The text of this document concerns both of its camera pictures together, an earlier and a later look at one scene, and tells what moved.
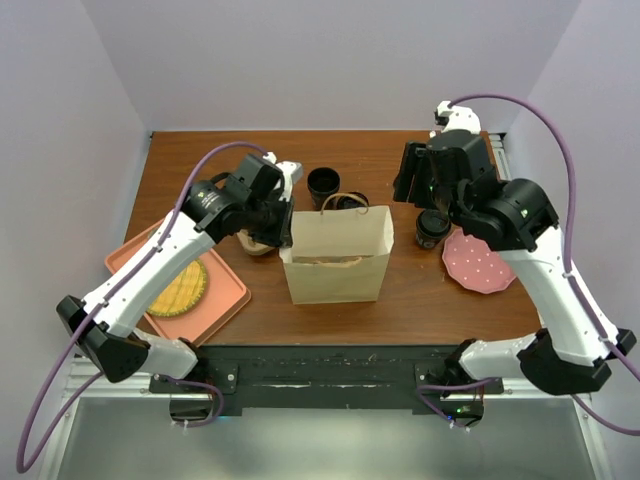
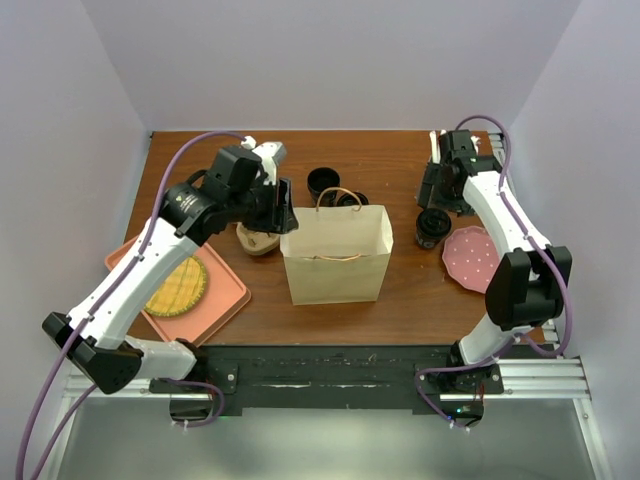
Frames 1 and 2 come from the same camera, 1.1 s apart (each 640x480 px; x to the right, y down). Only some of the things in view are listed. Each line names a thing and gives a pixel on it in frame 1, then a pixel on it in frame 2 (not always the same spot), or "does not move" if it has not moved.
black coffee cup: x=431 y=228 does not move
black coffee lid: x=433 y=222 does not move
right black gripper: x=415 y=160 to x=433 y=175
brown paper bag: x=338 y=257 does not move
